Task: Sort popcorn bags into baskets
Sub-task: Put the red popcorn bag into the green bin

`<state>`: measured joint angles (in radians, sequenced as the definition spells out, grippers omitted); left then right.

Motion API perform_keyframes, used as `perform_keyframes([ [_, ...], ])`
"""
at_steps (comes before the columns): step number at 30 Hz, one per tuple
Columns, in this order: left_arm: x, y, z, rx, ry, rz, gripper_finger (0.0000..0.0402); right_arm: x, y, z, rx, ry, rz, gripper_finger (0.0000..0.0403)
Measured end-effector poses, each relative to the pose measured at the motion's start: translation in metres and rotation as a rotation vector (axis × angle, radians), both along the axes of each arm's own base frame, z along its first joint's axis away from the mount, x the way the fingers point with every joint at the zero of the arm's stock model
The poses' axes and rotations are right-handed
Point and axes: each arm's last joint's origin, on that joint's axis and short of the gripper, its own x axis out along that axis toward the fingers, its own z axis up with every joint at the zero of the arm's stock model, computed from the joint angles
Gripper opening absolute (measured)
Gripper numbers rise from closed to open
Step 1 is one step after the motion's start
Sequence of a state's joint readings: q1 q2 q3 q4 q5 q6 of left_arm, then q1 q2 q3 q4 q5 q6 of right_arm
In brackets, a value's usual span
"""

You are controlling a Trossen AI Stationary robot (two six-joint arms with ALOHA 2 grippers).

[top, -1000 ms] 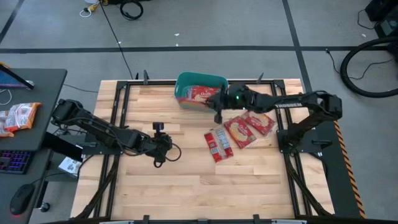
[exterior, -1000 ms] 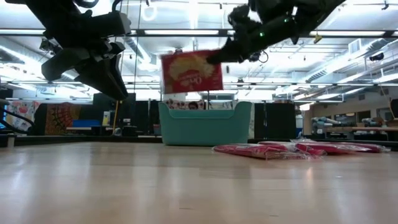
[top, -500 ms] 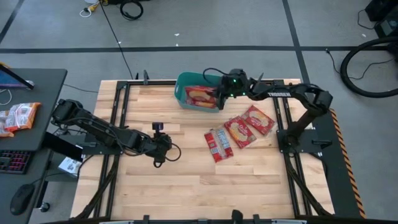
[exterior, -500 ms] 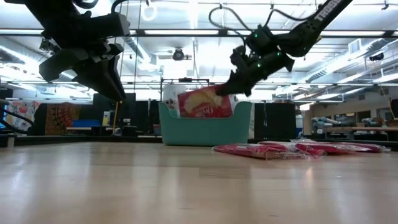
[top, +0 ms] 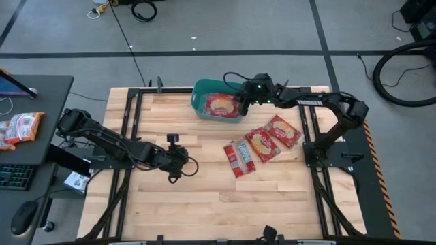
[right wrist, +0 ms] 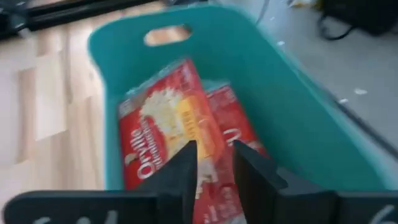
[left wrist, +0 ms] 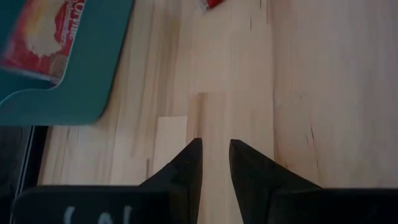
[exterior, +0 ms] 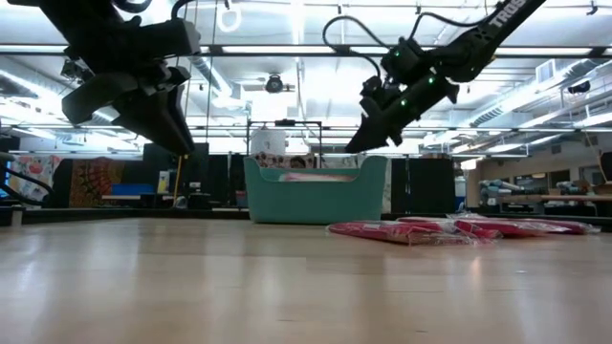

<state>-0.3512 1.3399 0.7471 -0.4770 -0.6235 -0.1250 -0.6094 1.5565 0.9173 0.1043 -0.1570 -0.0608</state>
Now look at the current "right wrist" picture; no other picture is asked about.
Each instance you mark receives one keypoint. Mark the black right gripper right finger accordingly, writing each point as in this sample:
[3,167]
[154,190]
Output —
[255,186]

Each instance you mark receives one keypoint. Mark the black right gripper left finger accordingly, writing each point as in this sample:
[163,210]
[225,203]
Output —
[177,186]

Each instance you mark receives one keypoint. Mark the red popcorn bag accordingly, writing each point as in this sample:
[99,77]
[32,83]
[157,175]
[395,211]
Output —
[233,121]
[161,124]

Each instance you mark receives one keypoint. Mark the teal plastic basket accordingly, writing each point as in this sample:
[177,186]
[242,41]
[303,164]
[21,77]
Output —
[280,102]

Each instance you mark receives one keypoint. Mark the white paper scrap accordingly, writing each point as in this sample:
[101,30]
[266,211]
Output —
[280,43]
[343,100]

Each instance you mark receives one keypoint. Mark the black frame rail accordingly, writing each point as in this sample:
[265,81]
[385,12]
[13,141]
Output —
[77,14]

